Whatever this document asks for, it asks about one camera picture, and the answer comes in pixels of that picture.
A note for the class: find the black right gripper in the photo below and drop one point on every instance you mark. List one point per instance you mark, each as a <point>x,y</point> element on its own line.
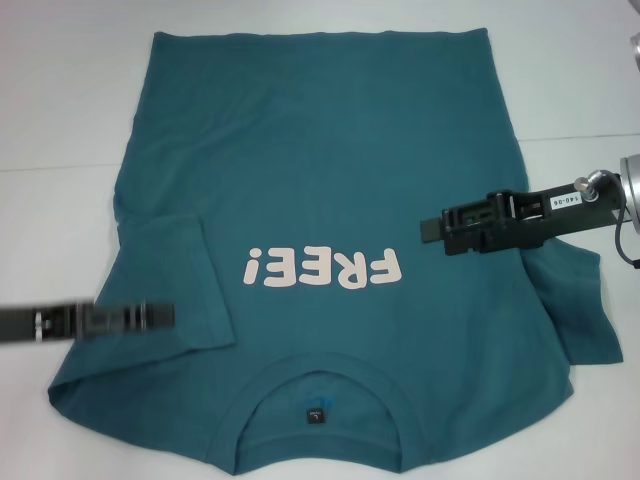
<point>520,225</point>

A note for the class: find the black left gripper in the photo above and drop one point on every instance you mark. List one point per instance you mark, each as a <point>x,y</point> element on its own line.
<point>60,324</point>

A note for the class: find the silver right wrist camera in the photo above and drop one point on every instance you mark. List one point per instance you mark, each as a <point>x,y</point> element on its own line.
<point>635,47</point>

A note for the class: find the teal t-shirt with FREE print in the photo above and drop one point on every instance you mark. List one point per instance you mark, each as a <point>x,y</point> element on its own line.
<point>320,165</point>

